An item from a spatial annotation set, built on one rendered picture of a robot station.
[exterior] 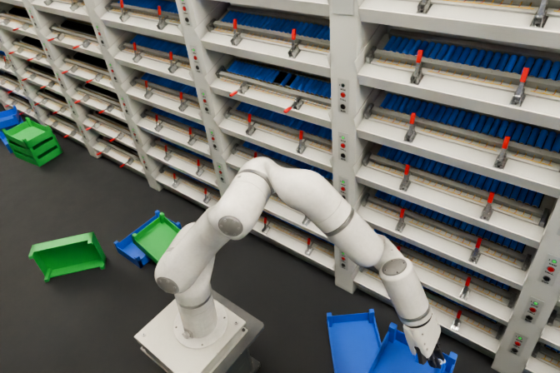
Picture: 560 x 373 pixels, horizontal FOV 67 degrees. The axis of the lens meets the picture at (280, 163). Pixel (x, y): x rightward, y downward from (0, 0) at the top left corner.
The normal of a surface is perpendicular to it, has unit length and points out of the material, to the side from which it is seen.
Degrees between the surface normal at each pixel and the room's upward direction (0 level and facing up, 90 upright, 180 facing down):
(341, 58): 90
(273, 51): 21
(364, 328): 0
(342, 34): 90
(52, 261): 90
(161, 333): 5
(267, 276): 0
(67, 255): 90
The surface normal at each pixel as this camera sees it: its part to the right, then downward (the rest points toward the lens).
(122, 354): -0.09, -0.80
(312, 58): -0.30, -0.57
